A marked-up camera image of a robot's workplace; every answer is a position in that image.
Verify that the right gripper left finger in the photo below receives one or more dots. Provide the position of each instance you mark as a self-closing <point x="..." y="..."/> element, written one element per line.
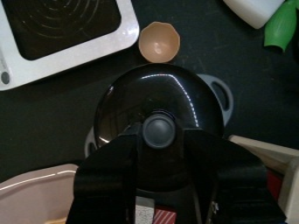
<point x="100" y="186"/>

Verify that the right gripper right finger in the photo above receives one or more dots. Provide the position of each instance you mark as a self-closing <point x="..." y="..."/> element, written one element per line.
<point x="240" y="189"/>

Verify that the black pot lid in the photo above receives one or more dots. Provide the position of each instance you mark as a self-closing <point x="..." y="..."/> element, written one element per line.
<point x="155" y="87"/>

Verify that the white toy pot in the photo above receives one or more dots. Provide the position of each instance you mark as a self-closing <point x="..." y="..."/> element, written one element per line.
<point x="228" y="99"/>

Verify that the red wooden drawer box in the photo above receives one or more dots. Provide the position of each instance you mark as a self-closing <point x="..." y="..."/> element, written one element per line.
<point x="264" y="151"/>

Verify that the small red white toy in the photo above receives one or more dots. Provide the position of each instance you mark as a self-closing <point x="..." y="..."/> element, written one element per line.
<point x="144" y="213"/>

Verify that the pink plate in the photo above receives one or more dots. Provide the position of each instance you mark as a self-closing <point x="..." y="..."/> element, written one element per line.
<point x="30" y="198"/>

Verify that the orange toy eggshell half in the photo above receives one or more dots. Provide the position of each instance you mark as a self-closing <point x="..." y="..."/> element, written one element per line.
<point x="159" y="43"/>

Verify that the green toy leaf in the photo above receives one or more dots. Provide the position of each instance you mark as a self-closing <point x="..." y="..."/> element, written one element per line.
<point x="280" y="29"/>

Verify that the small white toy container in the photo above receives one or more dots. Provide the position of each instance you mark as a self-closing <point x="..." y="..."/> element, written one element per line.
<point x="252" y="11"/>

